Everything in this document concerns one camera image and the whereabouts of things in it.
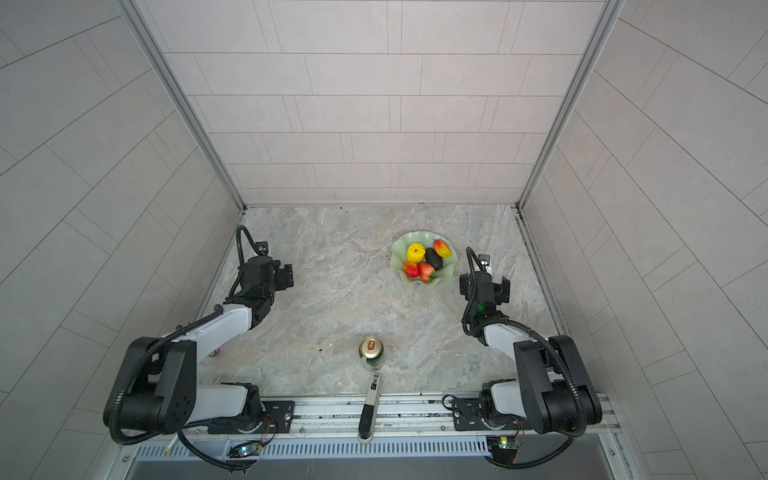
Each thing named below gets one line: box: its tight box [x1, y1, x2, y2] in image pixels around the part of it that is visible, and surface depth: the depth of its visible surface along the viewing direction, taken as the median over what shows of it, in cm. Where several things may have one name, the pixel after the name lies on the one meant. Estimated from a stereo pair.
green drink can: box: [359, 336, 385, 366], surface depth 74 cm
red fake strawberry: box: [403, 261, 419, 278], surface depth 95 cm
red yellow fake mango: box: [433, 238, 452, 258], surface depth 98 cm
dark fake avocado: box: [424, 247, 443, 271], surface depth 98 cm
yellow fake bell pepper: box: [406, 242, 426, 263], surface depth 99 cm
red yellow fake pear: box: [418, 262, 435, 281], surface depth 95 cm
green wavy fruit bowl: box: [390, 231, 458, 288], surface depth 100 cm
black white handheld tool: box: [358, 373, 381, 445], surface depth 69 cm
